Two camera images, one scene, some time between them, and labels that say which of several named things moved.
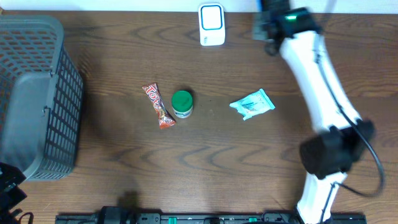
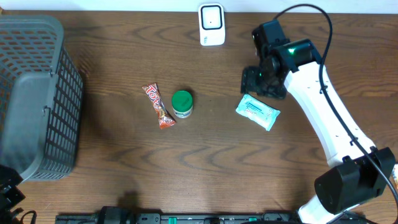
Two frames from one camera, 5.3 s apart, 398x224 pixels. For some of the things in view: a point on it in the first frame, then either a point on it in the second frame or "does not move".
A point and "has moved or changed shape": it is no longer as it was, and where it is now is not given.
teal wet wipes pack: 257,102 has moved or changed shape
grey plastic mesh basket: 41,93 does not move
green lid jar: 182,104 does not move
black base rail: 118,214 does not move
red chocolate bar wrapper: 165,117 does not move
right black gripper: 262,32 → 248,83
